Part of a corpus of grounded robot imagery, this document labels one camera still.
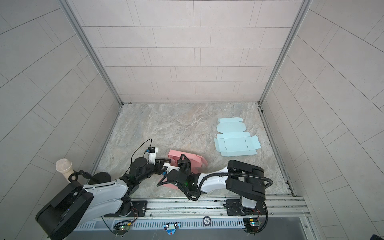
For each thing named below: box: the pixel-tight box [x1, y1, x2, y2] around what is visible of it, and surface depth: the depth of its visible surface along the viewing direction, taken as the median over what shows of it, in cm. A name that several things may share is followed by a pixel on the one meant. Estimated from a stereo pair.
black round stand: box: [68, 169, 111, 185], surface depth 78 cm
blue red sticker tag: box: [163, 222, 181, 236], surface depth 67 cm
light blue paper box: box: [214, 117, 261, 157], surface depth 98 cm
